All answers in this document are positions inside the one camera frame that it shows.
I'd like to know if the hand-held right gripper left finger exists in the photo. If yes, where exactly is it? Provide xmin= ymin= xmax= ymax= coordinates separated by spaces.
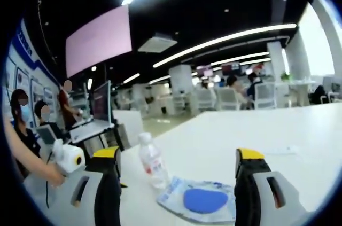
xmin=60 ymin=145 xmax=123 ymax=226

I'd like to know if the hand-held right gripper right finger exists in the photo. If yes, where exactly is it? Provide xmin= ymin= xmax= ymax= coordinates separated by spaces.
xmin=234 ymin=147 xmax=308 ymax=226

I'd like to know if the clear plastic bottle item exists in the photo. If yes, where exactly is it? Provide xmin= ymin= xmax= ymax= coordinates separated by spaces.
xmin=137 ymin=131 xmax=171 ymax=190

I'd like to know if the blue disc packet item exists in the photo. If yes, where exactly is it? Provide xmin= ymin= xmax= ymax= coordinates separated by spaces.
xmin=156 ymin=175 xmax=236 ymax=223

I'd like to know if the person's left hand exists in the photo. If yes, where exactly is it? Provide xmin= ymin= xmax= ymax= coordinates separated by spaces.
xmin=45 ymin=163 xmax=67 ymax=189

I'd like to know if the black tripod laptop stand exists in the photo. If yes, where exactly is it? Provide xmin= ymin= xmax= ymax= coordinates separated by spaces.
xmin=96 ymin=123 xmax=132 ymax=152

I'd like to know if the white table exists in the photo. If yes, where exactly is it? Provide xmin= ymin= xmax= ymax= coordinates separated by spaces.
xmin=119 ymin=102 xmax=342 ymax=226

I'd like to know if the open laptop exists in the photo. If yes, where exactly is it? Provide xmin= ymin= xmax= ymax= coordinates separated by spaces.
xmin=69 ymin=80 xmax=115 ymax=143

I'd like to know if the large hanging screen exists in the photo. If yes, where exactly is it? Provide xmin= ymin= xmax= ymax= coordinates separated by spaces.
xmin=65 ymin=4 xmax=134 ymax=79

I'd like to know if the ceiling air vent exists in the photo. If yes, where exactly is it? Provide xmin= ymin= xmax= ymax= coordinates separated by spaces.
xmin=137 ymin=33 xmax=178 ymax=53

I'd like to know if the long ceiling light strip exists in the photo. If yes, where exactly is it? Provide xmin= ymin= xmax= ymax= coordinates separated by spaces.
xmin=152 ymin=23 xmax=298 ymax=68

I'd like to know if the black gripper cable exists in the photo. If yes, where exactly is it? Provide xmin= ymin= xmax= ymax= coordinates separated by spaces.
xmin=44 ymin=153 xmax=53 ymax=209

